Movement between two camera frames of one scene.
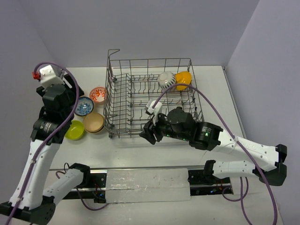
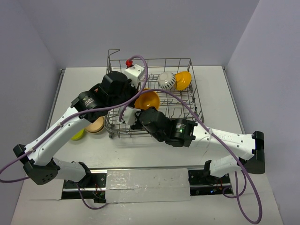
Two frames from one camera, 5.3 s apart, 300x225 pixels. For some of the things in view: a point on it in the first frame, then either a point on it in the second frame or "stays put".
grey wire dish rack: [132, 83] stays put
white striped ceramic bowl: [166, 79] stays put
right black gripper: [149, 126] -> [137, 124]
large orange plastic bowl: [183, 77] stays put
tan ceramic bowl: [93, 123] stays put
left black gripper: [71, 82] -> [131, 91]
